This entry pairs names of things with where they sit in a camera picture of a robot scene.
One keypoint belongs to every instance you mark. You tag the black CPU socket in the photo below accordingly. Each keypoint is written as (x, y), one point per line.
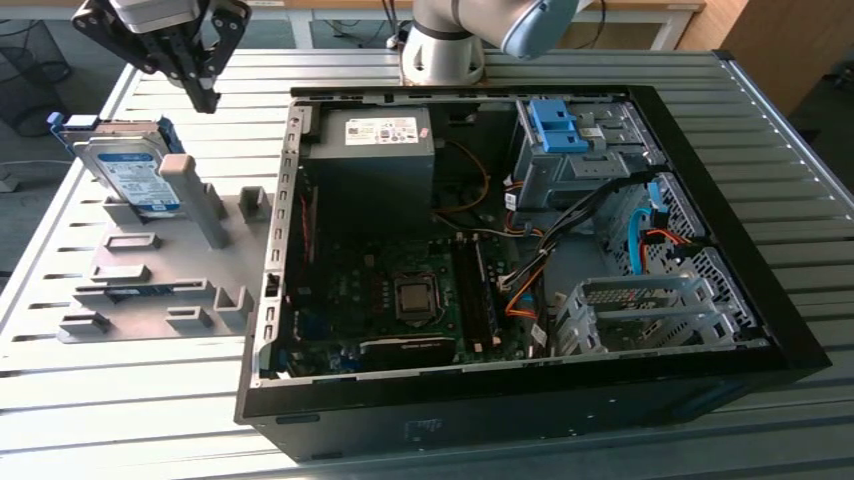
(395, 300)

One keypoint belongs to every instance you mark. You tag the brown wooden cabinet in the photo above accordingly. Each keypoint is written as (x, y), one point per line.
(787, 40)

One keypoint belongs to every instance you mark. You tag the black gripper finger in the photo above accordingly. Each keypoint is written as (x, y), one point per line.
(229, 35)
(133, 55)

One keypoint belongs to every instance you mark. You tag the black PC case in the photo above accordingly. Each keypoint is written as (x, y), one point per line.
(467, 415)

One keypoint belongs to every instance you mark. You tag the green motherboard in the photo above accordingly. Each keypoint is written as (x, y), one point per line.
(353, 305)

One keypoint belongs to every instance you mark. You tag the silver CPU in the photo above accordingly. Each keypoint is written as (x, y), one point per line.
(415, 298)

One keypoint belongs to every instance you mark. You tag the silver optical drive cage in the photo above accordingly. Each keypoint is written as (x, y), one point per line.
(573, 170)

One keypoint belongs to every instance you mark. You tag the blue plastic drive latch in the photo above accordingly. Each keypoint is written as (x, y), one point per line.
(556, 130)

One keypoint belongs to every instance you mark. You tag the silver disk bay cage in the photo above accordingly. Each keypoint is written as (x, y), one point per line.
(640, 314)

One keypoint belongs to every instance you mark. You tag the white frame desk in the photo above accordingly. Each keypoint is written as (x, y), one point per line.
(301, 30)

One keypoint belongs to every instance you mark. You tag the blue RAM stick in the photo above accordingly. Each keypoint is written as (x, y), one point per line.
(133, 291)

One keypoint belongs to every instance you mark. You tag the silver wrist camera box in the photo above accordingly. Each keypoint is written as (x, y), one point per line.
(153, 15)

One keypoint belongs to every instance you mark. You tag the grey power supply unit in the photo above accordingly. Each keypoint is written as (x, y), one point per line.
(373, 165)

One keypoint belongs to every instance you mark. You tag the hard disk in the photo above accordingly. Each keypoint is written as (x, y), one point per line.
(133, 180)

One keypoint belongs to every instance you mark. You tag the grey parts rack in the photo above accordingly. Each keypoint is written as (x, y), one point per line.
(173, 255)

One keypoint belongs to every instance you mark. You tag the black graphics card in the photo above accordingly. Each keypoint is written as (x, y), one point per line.
(407, 350)

